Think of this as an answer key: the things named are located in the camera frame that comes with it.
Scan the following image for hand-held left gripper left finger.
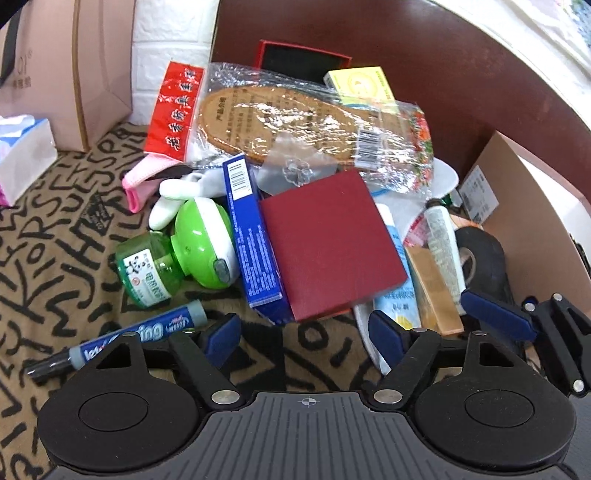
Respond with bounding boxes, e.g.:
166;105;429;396
98;312;243;412

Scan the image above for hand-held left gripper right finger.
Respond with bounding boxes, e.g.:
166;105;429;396
368;309;523;412

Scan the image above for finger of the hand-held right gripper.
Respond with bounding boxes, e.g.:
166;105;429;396
461;288;591;398

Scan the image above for pink-edged cardboard box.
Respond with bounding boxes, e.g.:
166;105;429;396
456;130;591;296

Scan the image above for white light-blue packet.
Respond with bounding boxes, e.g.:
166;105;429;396
355;202;424;376

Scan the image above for black tape roll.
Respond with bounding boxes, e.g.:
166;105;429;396
454;226;514;306

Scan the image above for tan small box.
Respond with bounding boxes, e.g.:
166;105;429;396
405;244;465;337

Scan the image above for blue marker pen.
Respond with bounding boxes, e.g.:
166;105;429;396
25;299;209;382

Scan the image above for white cream tube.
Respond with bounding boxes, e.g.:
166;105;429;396
424;198;468;297

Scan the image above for green mosquito repellent heater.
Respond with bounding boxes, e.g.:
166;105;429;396
115;198;241;310

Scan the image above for dark red square box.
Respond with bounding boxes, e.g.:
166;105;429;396
259;168;410;324

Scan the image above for blue narrow box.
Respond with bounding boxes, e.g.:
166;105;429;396
222;154;285;308

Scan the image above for white cloth pad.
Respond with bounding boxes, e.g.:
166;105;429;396
428;158;461;200

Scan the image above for white plastic item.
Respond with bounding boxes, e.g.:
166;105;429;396
148;170;228;232

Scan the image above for pink cloth item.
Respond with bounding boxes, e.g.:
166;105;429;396
122;154;180;214

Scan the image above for clear flower plastic hook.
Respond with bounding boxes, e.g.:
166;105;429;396
255;137;339;195

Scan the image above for brown insoles in clear bag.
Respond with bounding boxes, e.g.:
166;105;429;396
186;61;435;195

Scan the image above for red label plastic packet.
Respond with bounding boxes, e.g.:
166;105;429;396
143;60;206;165

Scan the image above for brown wooden headboard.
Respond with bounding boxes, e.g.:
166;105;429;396
210;0;591;206

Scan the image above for yellow green small box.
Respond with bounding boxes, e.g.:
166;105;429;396
322;66;398;106

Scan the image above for white blue tissue pack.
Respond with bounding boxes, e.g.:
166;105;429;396
0;114;59;207

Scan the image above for pink paper bag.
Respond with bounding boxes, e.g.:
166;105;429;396
0;0;137;154

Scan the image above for red box with black lining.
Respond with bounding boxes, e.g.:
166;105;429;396
255;39;352;85

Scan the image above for floral printed cloth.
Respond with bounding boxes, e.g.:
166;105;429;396
434;0;591;72

